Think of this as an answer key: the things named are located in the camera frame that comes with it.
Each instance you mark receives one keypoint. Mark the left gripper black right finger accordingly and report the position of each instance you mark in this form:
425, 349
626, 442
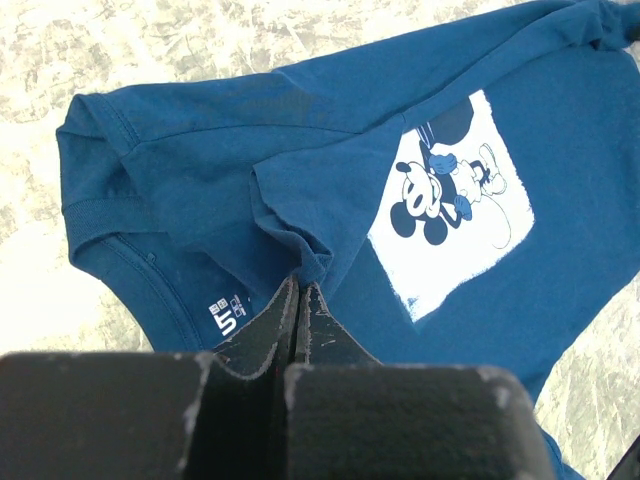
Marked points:
351, 417

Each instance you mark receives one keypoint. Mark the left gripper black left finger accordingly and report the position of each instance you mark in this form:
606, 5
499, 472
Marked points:
215, 414

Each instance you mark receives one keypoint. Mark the blue mickey mouse t-shirt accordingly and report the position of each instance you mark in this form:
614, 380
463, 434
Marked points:
463, 194

